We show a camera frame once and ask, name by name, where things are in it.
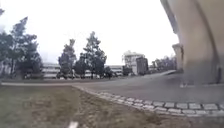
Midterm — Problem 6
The tall white building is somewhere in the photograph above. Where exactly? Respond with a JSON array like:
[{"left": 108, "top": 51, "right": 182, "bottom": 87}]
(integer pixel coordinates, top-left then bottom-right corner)
[{"left": 121, "top": 50, "right": 146, "bottom": 76}]

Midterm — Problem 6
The dark box structure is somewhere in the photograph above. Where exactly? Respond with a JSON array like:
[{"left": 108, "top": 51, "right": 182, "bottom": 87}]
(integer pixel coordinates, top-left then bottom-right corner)
[{"left": 135, "top": 56, "right": 150, "bottom": 76}]

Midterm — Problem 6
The grey asphalt road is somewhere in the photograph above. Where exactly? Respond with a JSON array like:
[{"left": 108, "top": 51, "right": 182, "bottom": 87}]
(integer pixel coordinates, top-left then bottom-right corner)
[{"left": 0, "top": 69, "right": 224, "bottom": 105}]

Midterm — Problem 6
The row of distant trees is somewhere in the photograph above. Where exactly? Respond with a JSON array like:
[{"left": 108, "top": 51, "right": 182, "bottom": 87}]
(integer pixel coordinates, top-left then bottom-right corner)
[{"left": 151, "top": 55, "right": 178, "bottom": 72}]

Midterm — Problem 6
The low white building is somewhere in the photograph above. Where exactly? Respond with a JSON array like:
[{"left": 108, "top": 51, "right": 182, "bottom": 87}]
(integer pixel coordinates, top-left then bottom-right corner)
[{"left": 0, "top": 62, "right": 125, "bottom": 80}]

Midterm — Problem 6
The grey cobblestone kerb strip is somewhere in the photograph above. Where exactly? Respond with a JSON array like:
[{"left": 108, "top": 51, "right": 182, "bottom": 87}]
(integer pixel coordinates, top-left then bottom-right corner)
[{"left": 73, "top": 85, "right": 224, "bottom": 118}]

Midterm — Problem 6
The robot's own part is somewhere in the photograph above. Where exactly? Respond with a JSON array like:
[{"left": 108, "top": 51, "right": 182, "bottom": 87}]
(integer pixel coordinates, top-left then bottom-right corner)
[{"left": 68, "top": 121, "right": 79, "bottom": 128}]

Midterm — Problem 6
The brownish grass ground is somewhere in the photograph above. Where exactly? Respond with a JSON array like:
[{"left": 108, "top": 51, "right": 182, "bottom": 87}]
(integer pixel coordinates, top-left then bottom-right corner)
[{"left": 0, "top": 84, "right": 224, "bottom": 128}]

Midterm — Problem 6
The group of dark trees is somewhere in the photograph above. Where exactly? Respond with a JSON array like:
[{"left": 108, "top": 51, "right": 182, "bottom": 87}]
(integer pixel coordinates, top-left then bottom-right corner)
[{"left": 0, "top": 7, "right": 114, "bottom": 81}]

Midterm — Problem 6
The beige concrete building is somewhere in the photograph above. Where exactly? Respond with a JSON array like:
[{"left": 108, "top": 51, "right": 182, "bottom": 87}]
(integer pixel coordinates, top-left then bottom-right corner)
[{"left": 160, "top": 0, "right": 224, "bottom": 86}]

